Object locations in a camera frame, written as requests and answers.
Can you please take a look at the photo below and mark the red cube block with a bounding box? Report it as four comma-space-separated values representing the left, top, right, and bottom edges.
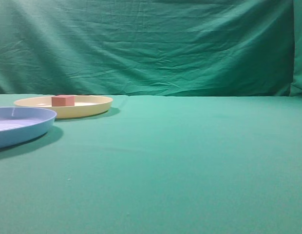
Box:
51, 95, 75, 107

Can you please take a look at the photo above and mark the cream yellow plastic plate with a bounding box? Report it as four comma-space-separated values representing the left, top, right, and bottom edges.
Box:
14, 95, 113, 119

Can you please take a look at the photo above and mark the light blue plastic plate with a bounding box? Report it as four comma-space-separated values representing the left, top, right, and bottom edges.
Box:
0, 107, 57, 148

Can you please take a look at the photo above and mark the green table cloth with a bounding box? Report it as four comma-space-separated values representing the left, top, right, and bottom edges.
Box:
0, 96, 302, 234

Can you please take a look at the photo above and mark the green backdrop cloth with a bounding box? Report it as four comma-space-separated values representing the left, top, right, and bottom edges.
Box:
0, 0, 302, 97

